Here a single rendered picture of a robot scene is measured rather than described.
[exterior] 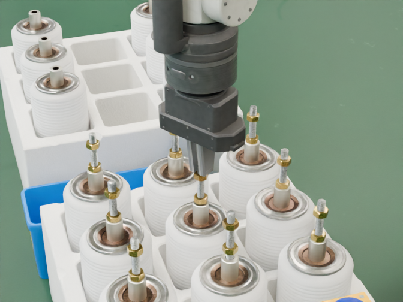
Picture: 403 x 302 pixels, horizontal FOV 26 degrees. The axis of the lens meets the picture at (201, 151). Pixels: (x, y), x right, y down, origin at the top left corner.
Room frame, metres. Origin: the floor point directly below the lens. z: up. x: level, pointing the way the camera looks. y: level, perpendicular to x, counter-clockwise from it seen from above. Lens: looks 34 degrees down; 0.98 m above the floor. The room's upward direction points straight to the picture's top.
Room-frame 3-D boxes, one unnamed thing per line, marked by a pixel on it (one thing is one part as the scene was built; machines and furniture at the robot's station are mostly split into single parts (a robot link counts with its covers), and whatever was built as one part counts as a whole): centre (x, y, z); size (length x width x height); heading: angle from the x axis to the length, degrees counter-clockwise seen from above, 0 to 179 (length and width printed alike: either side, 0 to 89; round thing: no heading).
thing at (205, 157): (0.92, -0.01, 0.36); 0.03 x 0.02 x 0.06; 142
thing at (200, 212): (0.93, 0.00, 0.26); 0.02 x 0.02 x 0.03
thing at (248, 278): (0.82, -0.03, 0.25); 0.08 x 0.08 x 0.01
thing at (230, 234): (0.82, -0.03, 0.31); 0.01 x 0.01 x 0.08
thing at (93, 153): (1.01, 0.15, 0.30); 0.01 x 0.01 x 0.08
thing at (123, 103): (1.45, 0.17, 0.09); 0.39 x 0.39 x 0.18; 18
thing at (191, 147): (0.94, 0.01, 0.36); 0.03 x 0.02 x 0.06; 142
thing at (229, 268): (0.82, -0.03, 0.26); 0.02 x 0.02 x 0.03
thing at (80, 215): (1.01, 0.15, 0.16); 0.10 x 0.10 x 0.18
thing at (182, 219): (0.93, 0.00, 0.25); 0.08 x 0.08 x 0.01
